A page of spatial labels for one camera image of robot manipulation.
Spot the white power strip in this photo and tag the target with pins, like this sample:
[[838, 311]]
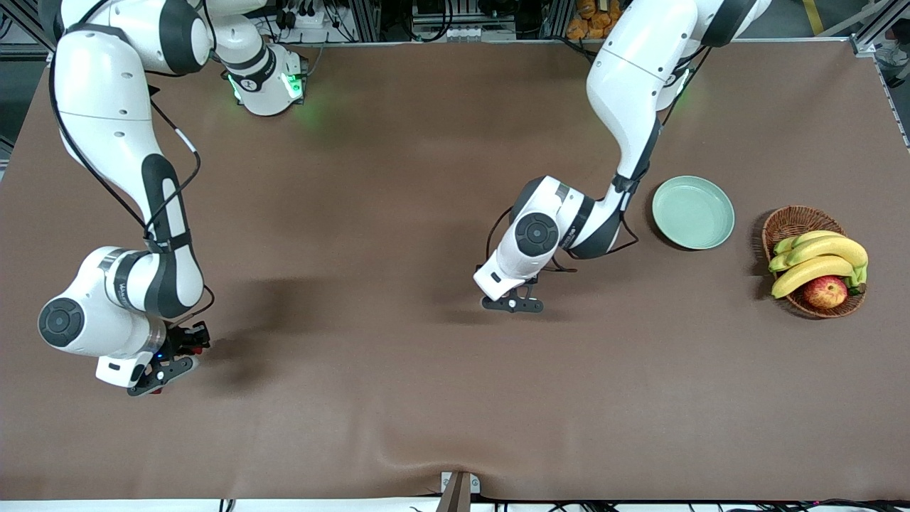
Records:
[[306, 18]]

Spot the aluminium frame profile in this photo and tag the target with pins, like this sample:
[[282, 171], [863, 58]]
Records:
[[862, 44]]

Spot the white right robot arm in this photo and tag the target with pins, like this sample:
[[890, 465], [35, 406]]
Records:
[[106, 107]]

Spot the red apple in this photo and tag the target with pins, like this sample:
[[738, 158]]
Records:
[[825, 293]]

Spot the brown wicker basket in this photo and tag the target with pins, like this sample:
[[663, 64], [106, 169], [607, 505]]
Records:
[[789, 222]]

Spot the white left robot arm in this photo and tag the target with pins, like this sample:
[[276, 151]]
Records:
[[633, 78]]

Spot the pile of orange bread rolls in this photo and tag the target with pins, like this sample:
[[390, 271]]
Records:
[[590, 21]]

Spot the large yellow banana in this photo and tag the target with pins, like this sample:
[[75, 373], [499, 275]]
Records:
[[839, 249]]

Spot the brown post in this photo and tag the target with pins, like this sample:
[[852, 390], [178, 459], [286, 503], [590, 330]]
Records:
[[455, 501]]

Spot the pale green round plate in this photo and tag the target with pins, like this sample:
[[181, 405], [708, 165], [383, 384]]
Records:
[[693, 213]]

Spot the brown table mat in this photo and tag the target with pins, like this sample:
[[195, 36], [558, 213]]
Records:
[[284, 320]]

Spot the white metal edge bracket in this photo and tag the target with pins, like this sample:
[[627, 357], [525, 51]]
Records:
[[475, 485]]

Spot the greenish yellow banana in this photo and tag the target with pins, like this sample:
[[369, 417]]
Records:
[[817, 235]]

